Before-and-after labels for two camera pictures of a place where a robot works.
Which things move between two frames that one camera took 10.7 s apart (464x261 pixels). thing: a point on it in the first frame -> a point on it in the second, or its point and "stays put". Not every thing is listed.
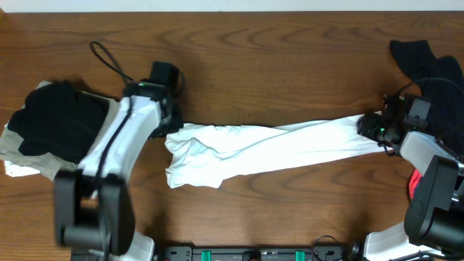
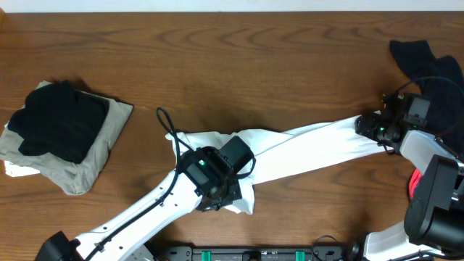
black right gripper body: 367,125 stays put
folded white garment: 14,170 stays put
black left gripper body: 170,121 -> 220,193
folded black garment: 57,119 stays put
